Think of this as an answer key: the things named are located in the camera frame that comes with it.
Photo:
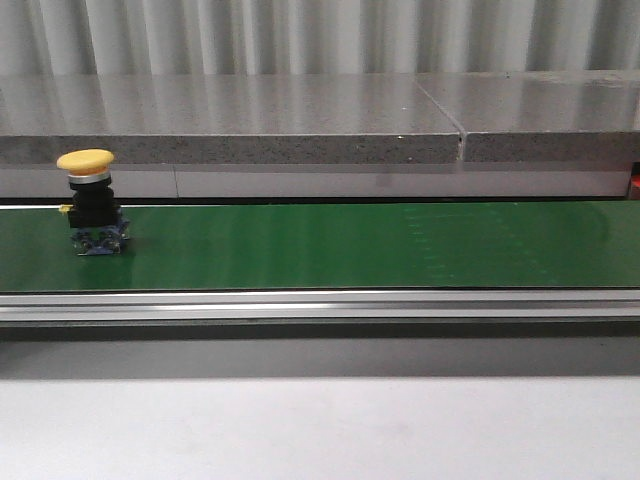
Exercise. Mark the grey stone counter slab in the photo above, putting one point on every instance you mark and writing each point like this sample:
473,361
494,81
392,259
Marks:
535,118
225,119

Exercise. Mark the white corrugated curtain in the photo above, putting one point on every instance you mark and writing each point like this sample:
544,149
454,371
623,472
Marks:
303,37

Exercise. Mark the white cabinet front panel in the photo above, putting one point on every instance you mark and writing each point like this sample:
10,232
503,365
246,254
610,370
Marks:
360,181

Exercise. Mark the red object at right edge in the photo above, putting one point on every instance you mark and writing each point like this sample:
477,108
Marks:
634,184

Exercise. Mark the grey stone counter slab right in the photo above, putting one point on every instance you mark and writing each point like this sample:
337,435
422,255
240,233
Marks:
535,118

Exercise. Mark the aluminium conveyor side rail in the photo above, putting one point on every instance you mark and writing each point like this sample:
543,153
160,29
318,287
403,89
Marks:
331,306

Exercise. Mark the green conveyor belt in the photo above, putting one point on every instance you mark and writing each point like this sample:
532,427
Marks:
334,246

